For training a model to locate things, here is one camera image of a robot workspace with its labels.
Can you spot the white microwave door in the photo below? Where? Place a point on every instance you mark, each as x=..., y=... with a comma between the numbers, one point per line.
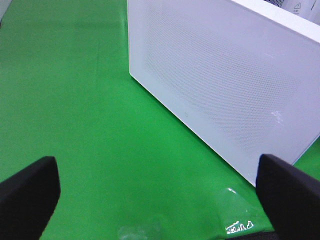
x=243, y=75

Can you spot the clear tape patch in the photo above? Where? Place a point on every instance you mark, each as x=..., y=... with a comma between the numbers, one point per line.
x=237, y=214

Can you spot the green table cloth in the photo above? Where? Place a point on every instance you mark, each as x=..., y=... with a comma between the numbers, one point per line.
x=129, y=169

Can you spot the white microwave oven body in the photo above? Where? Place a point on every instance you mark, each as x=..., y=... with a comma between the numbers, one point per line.
x=306, y=9

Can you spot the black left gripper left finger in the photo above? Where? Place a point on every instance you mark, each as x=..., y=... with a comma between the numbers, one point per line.
x=28, y=200

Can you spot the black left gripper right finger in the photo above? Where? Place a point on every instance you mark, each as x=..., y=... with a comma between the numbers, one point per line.
x=289, y=197

